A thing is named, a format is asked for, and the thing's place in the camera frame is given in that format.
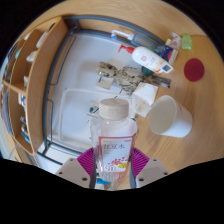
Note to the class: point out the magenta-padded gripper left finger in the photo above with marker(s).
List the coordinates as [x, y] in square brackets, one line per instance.
[71, 171]

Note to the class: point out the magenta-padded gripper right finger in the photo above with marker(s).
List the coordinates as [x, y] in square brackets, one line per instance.
[153, 171]

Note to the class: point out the clear drink bottle red label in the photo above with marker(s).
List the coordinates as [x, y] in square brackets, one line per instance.
[114, 136]

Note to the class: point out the white paper cup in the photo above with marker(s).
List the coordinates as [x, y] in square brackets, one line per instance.
[173, 118]

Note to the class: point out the white desk lamp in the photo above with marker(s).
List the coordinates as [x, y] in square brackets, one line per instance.
[62, 113]

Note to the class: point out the white tissue pack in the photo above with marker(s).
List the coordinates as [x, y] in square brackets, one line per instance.
[144, 98]

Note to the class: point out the wooden shelf unit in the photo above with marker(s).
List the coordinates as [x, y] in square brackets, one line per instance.
[40, 83]

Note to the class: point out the brown tree creature figurine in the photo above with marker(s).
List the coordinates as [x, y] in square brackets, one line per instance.
[128, 77]

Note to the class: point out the flat round red coaster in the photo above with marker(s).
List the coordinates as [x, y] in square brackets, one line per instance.
[194, 70]

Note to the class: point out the white pump bottle red nozzle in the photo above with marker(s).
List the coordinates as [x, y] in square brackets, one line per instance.
[148, 58]

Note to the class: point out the small blue box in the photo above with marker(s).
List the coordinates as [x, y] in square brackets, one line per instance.
[165, 52]

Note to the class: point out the blue squeeze bottle white spout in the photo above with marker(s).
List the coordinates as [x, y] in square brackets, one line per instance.
[143, 39]

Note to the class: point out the grey metal bed frame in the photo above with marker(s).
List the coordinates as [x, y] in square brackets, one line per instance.
[50, 86]

